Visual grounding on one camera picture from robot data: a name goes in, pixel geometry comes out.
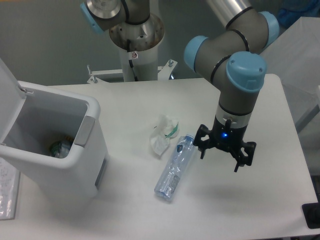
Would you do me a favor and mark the crumpled white tissue wrapper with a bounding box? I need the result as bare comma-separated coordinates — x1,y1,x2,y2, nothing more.
149,114,180,156

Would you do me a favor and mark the black device at table edge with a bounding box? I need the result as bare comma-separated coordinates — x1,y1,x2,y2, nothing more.
302,202,320,229

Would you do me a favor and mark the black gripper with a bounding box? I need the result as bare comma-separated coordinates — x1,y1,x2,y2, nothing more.
193,117,257,173

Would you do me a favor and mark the paper sheet in sleeve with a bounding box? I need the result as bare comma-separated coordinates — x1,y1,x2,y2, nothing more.
0,158,20,221

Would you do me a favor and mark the clear plastic water bottle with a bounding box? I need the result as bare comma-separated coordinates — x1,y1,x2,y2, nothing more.
154,134,196,202

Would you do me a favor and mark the white side cabinet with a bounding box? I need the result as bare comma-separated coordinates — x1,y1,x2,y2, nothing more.
260,17,320,176

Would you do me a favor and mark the trash inside bin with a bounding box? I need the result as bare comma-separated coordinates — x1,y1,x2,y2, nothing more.
49,136,74,159

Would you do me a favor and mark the white push-lid trash can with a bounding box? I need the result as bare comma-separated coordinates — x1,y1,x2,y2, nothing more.
0,63,108,198

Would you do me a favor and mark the blue bag in corner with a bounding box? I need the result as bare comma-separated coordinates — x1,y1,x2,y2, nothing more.
277,0,320,28

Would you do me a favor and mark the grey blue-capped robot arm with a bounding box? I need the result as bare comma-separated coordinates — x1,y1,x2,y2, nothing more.
80,0,279,167

